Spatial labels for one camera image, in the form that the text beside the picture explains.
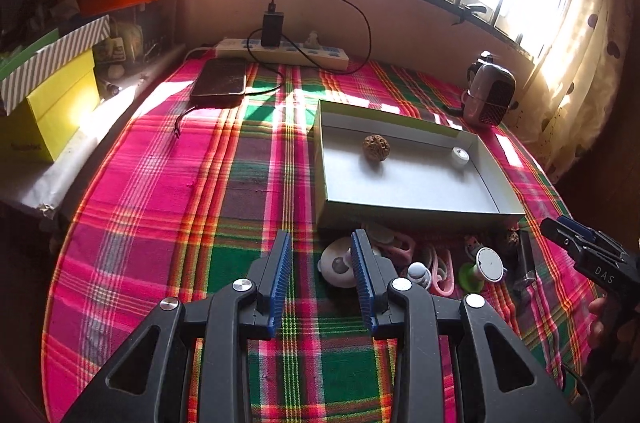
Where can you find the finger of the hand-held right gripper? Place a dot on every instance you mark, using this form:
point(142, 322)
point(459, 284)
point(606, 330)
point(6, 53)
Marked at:
point(555, 230)
point(575, 225)

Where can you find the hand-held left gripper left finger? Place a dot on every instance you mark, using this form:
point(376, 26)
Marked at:
point(282, 273)

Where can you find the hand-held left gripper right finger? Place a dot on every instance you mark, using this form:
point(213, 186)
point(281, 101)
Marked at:
point(361, 273)

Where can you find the white suction cup hook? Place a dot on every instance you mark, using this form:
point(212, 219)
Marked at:
point(340, 265)

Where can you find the brown walnut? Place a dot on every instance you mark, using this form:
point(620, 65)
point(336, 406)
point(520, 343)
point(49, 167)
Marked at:
point(376, 147)
point(512, 237)

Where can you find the pink plastic clip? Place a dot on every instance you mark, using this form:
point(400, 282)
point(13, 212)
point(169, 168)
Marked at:
point(400, 248)
point(442, 270)

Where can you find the white knob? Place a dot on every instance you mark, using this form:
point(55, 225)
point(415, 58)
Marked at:
point(419, 275)

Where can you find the green spool with white top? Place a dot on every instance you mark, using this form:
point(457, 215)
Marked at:
point(487, 265)

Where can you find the grey cardboard box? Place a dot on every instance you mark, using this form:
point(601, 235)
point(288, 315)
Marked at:
point(410, 183)

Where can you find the person's right hand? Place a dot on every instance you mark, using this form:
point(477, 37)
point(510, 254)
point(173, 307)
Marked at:
point(597, 320)

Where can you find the white plastic disc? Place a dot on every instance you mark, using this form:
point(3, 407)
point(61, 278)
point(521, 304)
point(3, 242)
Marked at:
point(380, 233)

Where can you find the plaid tablecloth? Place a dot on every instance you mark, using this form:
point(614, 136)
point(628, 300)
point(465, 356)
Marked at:
point(200, 213)

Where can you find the white round cap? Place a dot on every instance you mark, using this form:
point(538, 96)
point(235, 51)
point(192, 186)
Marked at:
point(460, 155)

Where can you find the small silver fan heater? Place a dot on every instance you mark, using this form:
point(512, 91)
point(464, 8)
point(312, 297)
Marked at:
point(487, 95)

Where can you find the dotted cream curtain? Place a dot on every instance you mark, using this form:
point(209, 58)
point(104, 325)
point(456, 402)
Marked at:
point(585, 53)

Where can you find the black smartphone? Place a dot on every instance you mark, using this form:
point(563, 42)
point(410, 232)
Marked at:
point(220, 78)

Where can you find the white power strip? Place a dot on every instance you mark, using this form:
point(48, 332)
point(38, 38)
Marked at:
point(282, 54)

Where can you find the small pale figurine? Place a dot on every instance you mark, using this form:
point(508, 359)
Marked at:
point(312, 39)

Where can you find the black charger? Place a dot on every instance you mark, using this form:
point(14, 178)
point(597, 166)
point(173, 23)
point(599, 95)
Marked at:
point(272, 28)

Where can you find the yellow cardboard box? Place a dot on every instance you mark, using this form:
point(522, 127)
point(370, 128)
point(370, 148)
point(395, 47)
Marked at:
point(50, 113)

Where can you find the grey striped box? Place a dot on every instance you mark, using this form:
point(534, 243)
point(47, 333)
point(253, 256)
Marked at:
point(50, 58)

